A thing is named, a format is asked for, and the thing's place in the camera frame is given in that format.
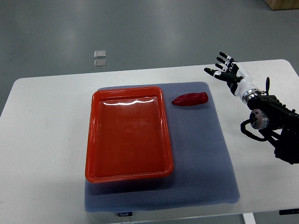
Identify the upper floor plate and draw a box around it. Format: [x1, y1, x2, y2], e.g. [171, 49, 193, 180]
[94, 49, 106, 58]

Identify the lower floor plate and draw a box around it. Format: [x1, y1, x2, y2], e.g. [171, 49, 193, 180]
[94, 59, 107, 68]

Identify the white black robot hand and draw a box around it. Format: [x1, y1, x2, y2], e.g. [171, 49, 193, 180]
[204, 52, 259, 104]

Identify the red pepper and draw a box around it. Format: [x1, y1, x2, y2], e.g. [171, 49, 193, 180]
[172, 92, 208, 106]

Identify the red plastic tray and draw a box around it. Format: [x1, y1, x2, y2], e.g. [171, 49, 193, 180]
[85, 86, 174, 183]

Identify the white table leg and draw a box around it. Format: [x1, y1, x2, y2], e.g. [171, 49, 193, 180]
[242, 213, 256, 224]

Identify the black table label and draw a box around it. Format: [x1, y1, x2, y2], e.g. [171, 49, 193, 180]
[117, 211, 133, 217]

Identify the floor plate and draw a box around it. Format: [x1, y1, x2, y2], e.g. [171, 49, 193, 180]
[94, 59, 107, 68]
[94, 49, 106, 58]

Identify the wooden box corner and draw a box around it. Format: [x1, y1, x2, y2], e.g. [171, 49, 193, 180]
[265, 0, 299, 11]

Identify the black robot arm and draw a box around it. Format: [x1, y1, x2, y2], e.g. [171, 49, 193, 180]
[241, 77, 299, 164]

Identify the blue-grey textured mat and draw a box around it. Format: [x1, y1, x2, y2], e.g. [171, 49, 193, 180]
[85, 82, 240, 212]

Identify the black control panel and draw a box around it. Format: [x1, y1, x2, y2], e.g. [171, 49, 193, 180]
[279, 209, 299, 215]

